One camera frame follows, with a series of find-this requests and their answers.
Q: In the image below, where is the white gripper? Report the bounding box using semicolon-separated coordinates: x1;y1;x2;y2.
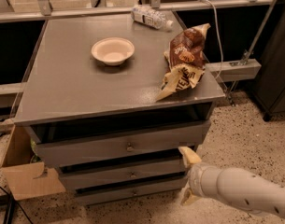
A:
178;147;221;206

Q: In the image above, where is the grey drawer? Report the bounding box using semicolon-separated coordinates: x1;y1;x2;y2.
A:
36;120;210;167
59;151;186;189
75;173;187;205

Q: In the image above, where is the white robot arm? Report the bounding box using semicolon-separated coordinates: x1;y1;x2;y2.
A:
178;147;285;219

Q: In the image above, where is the grey top drawer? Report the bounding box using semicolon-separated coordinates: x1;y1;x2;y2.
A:
36;120;210;167

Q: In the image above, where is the grey bottom drawer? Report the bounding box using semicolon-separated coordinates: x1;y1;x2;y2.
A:
75;173;187;205

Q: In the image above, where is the grey drawer cabinet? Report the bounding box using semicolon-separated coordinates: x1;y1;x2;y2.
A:
13;10;226;207

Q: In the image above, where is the brown yellow chip bag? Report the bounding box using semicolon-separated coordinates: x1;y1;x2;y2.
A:
156;23;210;101

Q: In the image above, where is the dark side cabinet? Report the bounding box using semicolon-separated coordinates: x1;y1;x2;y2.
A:
249;0;285;121

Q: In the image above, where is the white paper bowl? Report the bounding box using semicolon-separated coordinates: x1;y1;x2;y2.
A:
91;37;135;66

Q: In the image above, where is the cardboard box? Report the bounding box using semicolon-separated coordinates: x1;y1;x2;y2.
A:
0;126;66;201

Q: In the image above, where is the clear plastic water bottle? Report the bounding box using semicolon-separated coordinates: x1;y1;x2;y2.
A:
131;5;173;31

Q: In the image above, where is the grey hanging cable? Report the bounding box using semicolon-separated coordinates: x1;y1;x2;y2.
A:
197;0;225;80

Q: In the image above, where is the black floor cable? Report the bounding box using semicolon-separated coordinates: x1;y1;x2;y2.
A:
0;119;34;224

